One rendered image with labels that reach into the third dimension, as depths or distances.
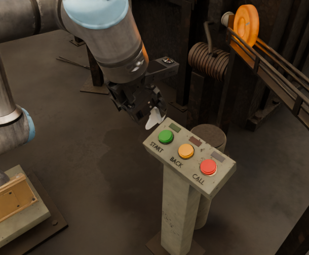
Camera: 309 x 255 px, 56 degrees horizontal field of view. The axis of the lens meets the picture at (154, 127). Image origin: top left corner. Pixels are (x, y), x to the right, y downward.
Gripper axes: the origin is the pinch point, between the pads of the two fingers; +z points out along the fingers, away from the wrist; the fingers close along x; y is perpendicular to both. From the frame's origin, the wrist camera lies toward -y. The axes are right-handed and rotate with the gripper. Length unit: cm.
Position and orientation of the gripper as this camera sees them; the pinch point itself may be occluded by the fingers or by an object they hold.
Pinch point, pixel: (159, 117)
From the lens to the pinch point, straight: 72.5
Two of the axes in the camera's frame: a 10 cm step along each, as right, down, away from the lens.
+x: 7.0, 4.8, -5.3
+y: -6.6, 7.0, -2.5
